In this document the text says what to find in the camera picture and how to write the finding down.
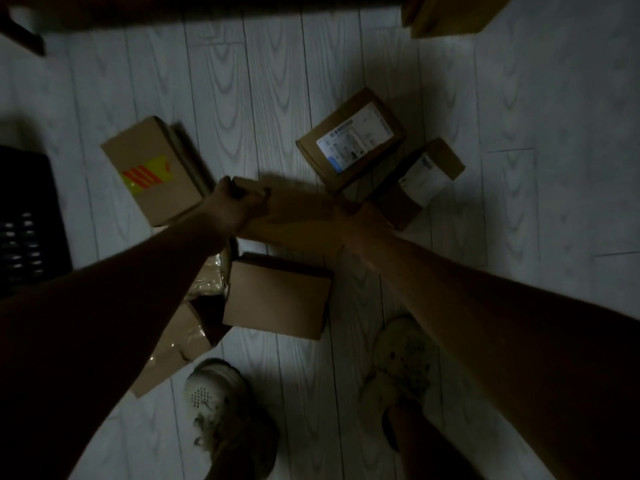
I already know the person's right hand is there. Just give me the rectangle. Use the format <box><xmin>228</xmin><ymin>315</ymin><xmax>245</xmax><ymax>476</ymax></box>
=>
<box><xmin>331</xmin><ymin>198</ymin><xmax>397</xmax><ymax>256</ymax></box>

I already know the person's left hand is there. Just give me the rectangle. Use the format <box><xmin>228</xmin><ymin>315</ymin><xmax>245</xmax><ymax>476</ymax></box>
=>
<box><xmin>200</xmin><ymin>176</ymin><xmax>272</xmax><ymax>242</ymax></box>

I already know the plain brown cardboard box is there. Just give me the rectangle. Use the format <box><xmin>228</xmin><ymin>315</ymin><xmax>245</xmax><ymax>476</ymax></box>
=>
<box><xmin>232</xmin><ymin>176</ymin><xmax>362</xmax><ymax>259</ymax></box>

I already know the person's right forearm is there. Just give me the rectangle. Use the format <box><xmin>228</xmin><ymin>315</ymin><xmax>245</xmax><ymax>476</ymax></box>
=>
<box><xmin>345</xmin><ymin>229</ymin><xmax>640</xmax><ymax>480</ymax></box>

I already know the person's left forearm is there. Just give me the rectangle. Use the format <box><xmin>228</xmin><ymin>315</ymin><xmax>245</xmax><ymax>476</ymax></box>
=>
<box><xmin>0</xmin><ymin>206</ymin><xmax>232</xmax><ymax>480</ymax></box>

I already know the cardboard box with large white label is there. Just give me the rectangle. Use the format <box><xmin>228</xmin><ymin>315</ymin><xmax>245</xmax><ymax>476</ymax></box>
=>
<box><xmin>295</xmin><ymin>88</ymin><xmax>407</xmax><ymax>196</ymax></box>

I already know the cardboard box with small white label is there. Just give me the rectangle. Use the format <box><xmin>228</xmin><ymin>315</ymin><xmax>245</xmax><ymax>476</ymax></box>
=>
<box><xmin>367</xmin><ymin>138</ymin><xmax>466</xmax><ymax>232</ymax></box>

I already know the cardboard box with yellow sticker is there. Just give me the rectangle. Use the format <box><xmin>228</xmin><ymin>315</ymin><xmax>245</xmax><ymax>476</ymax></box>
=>
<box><xmin>101</xmin><ymin>116</ymin><xmax>217</xmax><ymax>228</ymax></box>

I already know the flat plain cardboard box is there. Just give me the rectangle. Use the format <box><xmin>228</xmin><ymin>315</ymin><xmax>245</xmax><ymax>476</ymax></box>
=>
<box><xmin>222</xmin><ymin>253</ymin><xmax>335</xmax><ymax>342</ymax></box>

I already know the person's right white shoe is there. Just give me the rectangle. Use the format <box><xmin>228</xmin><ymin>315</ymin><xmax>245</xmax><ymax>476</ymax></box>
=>
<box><xmin>357</xmin><ymin>316</ymin><xmax>442</xmax><ymax>436</ymax></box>

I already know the person's white shoe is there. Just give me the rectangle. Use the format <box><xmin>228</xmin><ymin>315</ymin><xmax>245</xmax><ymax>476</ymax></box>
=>
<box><xmin>357</xmin><ymin>316</ymin><xmax>442</xmax><ymax>436</ymax></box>
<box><xmin>182</xmin><ymin>358</ymin><xmax>281</xmax><ymax>480</ymax></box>

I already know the taped crumpled cardboard box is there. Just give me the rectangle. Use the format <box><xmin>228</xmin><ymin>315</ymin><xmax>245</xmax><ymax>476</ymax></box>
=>
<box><xmin>130</xmin><ymin>239</ymin><xmax>239</xmax><ymax>398</ymax></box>

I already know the person's left white shoe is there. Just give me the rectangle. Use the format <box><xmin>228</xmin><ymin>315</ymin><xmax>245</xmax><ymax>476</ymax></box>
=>
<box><xmin>182</xmin><ymin>358</ymin><xmax>281</xmax><ymax>480</ymax></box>

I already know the black plastic crate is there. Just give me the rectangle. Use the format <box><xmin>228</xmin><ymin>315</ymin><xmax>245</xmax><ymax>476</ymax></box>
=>
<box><xmin>0</xmin><ymin>145</ymin><xmax>74</xmax><ymax>298</ymax></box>

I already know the person's right leg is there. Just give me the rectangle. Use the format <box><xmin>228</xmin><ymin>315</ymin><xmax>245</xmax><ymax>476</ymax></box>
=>
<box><xmin>382</xmin><ymin>399</ymin><xmax>484</xmax><ymax>480</ymax></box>

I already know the person's leg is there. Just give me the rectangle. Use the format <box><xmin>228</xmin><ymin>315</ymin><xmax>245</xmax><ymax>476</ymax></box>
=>
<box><xmin>204</xmin><ymin>429</ymin><xmax>281</xmax><ymax>480</ymax></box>
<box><xmin>382</xmin><ymin>399</ymin><xmax>484</xmax><ymax>480</ymax></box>

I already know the person's left leg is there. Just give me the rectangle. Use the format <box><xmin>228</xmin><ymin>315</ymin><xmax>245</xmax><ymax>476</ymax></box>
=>
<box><xmin>204</xmin><ymin>429</ymin><xmax>281</xmax><ymax>480</ymax></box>

